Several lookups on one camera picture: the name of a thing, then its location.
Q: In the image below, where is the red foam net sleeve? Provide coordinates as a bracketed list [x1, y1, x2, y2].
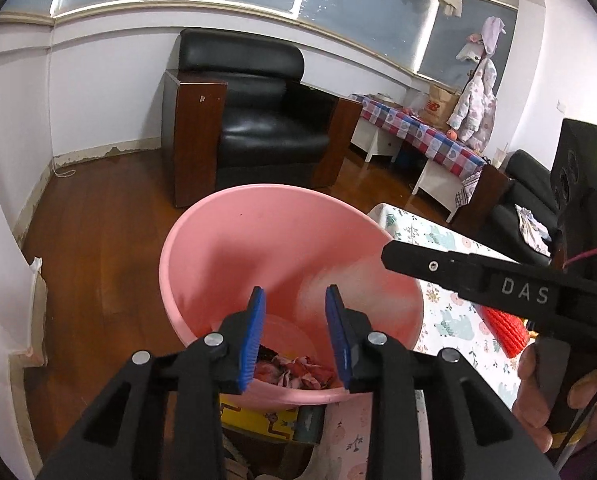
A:
[477, 306, 530, 359]

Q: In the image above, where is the right hand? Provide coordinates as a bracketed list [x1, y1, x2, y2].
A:
[511, 343, 597, 453]

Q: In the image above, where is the cloth on armchair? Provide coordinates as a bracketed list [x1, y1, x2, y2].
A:
[515, 204, 551, 257]

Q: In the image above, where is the yellow box under bucket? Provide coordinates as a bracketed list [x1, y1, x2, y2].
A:
[219, 394, 326, 445]

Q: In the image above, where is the floral tablecloth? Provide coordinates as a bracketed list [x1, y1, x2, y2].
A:
[298, 204, 520, 479]

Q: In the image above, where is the pink plastic bucket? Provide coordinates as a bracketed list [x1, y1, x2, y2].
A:
[157, 182, 426, 409]

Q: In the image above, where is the black leather armchair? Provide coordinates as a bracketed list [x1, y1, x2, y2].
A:
[161, 28, 361, 208]
[451, 150, 558, 266]

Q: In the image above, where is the white bench table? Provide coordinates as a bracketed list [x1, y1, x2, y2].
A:
[351, 118, 461, 223]

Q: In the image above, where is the checkered cloth on bench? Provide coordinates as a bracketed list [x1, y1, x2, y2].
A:
[351, 93, 485, 180]

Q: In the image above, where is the hanging floral jacket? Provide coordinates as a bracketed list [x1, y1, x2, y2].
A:
[446, 16, 506, 154]

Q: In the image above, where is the brown paper bag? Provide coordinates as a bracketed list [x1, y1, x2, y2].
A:
[418, 84, 460, 130]

